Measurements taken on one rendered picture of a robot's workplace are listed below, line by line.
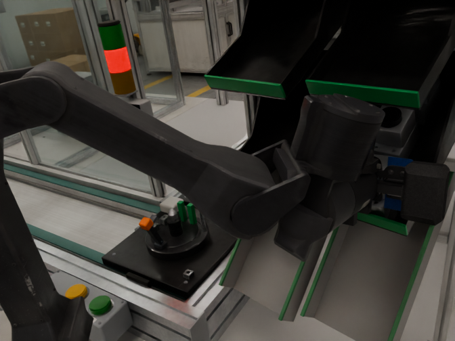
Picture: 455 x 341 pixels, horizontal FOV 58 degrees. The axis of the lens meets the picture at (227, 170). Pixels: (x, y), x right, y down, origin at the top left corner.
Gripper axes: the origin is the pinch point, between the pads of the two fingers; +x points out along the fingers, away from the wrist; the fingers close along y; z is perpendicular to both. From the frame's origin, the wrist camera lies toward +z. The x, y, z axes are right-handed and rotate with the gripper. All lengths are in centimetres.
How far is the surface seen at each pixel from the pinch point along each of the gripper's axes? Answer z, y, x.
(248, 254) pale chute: -19.9, 22.7, 6.0
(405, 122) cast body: 5.5, -2.1, 5.9
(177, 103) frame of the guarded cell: -5, 133, 100
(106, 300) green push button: -29, 44, -10
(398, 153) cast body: 1.6, -1.6, 5.6
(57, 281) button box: -30, 59, -11
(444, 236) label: -11.7, -6.7, 14.0
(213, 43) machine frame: 23, 111, 104
